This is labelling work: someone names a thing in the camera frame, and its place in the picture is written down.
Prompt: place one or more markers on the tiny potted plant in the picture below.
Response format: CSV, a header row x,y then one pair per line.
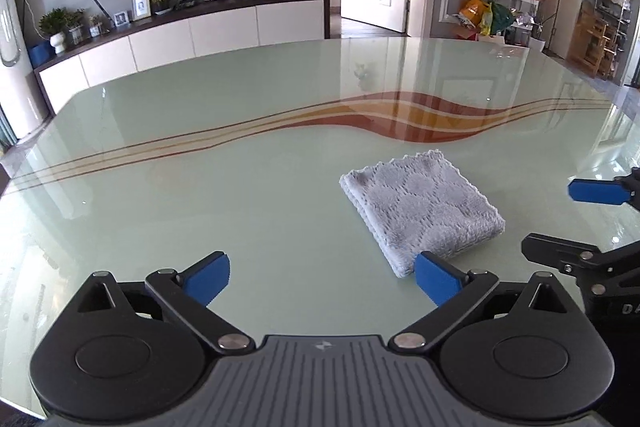
x,y
95,28

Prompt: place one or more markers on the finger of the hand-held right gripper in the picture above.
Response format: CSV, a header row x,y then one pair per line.
x,y
595,191
545,246

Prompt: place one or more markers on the orange snack bag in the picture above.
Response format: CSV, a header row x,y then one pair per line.
x,y
472,9

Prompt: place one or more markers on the small potted plant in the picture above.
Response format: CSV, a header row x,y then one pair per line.
x,y
76,32

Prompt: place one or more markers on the white tower air conditioner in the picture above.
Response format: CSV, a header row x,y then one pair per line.
x,y
15,82

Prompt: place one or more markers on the small photo frame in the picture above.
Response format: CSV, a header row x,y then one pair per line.
x,y
120,19

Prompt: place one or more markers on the silver photo frame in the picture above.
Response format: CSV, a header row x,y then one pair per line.
x,y
142,7

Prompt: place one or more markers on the potted plant in white pot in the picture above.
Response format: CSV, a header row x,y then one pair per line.
x,y
57,42

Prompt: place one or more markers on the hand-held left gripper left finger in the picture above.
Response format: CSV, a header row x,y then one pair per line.
x,y
207,280

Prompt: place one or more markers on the green plastic bag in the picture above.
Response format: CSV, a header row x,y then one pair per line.
x,y
500,19

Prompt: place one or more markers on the white television cabinet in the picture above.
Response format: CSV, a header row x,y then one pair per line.
x,y
200,32

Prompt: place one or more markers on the wooden folding rack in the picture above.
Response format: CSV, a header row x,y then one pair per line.
x,y
595,44

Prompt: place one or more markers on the grey and pink towel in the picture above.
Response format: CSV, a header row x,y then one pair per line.
x,y
425,207

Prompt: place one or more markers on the black flat device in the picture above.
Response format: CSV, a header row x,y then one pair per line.
x,y
187,3

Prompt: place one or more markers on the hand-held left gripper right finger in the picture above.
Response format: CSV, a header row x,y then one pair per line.
x,y
437,280

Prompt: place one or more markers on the blue container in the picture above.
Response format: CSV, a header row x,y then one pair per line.
x,y
40,53

